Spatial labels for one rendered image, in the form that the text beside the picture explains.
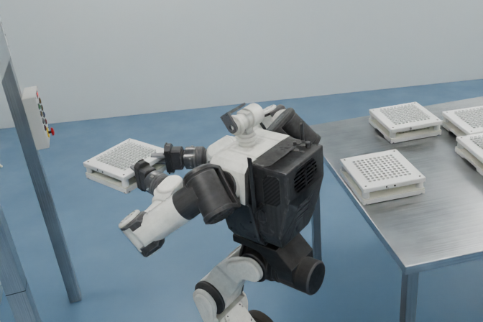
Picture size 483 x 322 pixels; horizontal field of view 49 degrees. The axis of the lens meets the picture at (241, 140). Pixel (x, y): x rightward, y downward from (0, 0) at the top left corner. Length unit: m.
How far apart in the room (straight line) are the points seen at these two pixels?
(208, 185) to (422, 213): 0.87
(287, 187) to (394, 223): 0.58
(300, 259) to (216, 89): 3.62
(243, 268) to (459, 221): 0.76
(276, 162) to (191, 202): 0.26
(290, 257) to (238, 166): 0.37
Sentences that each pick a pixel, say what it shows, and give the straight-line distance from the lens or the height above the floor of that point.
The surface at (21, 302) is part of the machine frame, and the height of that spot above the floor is 0.85.
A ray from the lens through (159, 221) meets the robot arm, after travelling 1.52.
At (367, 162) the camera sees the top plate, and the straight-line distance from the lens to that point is 2.17.
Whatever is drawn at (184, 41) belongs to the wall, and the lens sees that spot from 5.06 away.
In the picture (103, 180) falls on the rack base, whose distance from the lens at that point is 2.10.
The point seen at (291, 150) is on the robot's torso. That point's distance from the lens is 1.56.
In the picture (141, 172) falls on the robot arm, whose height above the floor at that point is 1.08.
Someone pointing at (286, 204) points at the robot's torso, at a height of 1.16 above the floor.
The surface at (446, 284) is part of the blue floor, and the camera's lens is 3.05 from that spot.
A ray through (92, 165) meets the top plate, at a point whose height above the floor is 1.05.
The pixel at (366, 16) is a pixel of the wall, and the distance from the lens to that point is 5.18.
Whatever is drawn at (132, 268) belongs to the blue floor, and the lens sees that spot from 3.27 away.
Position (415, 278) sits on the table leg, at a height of 0.79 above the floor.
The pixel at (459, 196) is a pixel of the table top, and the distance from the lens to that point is 2.12.
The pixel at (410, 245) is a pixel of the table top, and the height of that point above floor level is 0.87.
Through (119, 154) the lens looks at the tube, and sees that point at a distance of 2.14.
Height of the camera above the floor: 1.99
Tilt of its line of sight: 26 degrees down
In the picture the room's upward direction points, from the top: 6 degrees counter-clockwise
